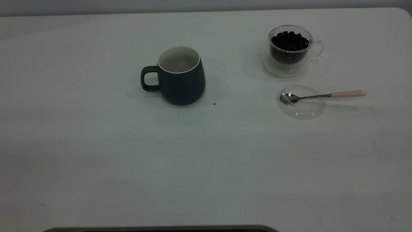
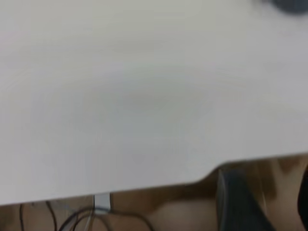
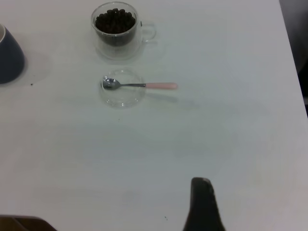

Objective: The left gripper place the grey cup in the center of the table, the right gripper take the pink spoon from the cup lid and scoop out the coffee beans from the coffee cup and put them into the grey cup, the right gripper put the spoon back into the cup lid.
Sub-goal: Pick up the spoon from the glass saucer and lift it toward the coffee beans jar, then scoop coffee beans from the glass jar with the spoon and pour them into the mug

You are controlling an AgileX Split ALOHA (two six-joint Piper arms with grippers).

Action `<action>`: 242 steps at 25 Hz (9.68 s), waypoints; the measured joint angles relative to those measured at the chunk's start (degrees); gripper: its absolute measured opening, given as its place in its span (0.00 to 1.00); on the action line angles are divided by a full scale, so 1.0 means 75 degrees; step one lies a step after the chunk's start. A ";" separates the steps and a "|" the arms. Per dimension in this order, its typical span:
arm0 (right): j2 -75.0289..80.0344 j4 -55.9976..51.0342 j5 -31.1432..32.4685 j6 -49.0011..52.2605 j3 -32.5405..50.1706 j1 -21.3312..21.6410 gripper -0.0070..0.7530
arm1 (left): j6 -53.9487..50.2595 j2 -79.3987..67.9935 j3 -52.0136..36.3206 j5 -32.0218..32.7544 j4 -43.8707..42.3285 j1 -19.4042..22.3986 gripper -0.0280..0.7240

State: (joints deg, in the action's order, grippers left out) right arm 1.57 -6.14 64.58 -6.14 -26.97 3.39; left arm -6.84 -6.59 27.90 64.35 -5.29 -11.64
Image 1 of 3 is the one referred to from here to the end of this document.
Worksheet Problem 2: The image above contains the steel spoon with pink handle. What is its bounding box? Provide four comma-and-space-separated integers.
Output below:
280, 90, 368, 104

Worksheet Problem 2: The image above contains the heap of coffee beans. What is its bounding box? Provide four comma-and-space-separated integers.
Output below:
271, 31, 310, 64

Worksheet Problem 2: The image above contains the clear glass handled cup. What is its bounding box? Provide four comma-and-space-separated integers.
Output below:
268, 25, 324, 65

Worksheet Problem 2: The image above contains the dark blue ceramic mug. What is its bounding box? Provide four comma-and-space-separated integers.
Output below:
140, 46, 206, 106

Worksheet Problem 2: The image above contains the clear glass saucer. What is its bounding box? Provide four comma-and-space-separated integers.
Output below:
261, 52, 313, 78
278, 83, 327, 120

